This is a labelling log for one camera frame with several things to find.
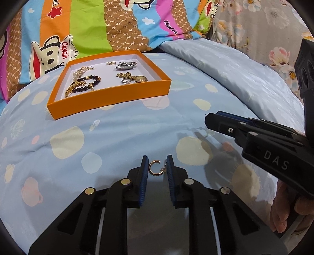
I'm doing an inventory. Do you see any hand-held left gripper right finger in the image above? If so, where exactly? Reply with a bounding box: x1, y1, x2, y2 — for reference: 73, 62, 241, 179
167, 154, 287, 255

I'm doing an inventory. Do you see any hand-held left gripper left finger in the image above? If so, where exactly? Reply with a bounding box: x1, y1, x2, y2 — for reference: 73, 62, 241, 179
28, 155, 150, 255

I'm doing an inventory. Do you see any black bead bracelet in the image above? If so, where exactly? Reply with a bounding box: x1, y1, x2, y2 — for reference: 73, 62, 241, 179
74, 75, 101, 93

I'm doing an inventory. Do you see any gold hoop earring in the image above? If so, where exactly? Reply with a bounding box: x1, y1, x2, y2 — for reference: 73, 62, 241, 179
149, 160, 168, 176

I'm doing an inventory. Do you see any person's right hand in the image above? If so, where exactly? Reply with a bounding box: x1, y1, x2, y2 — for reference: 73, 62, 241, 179
270, 181, 314, 233

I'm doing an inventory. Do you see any gold chain bracelet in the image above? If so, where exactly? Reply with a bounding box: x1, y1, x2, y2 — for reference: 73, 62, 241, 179
64, 81, 95, 98

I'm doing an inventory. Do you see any floral grey pillow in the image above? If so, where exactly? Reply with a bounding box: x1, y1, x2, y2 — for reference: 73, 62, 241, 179
211, 0, 314, 103

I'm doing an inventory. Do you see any pearl bracelet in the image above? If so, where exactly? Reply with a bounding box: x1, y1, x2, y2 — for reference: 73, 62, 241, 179
72, 66, 95, 81

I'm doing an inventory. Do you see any silver metal watch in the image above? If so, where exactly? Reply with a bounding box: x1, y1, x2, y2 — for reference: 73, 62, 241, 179
116, 61, 137, 71

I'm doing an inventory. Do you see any light blue pillow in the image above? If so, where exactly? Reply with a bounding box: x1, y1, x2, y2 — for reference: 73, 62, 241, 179
157, 38, 305, 128

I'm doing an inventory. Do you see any orange cardboard box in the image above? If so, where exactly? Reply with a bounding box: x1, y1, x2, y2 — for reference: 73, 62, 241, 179
47, 50, 172, 121

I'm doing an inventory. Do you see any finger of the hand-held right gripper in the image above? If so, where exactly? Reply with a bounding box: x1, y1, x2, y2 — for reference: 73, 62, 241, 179
205, 111, 249, 148
215, 110, 307, 138

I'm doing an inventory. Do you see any blue dotted bed sheet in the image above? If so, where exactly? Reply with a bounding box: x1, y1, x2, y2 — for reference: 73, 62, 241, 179
0, 50, 307, 255

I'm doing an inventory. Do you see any gold metal watch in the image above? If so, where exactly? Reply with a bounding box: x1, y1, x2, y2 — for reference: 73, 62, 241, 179
116, 72, 148, 83

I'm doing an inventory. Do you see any colourful cartoon pillow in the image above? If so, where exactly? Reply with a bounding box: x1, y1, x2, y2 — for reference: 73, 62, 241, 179
0, 0, 219, 98

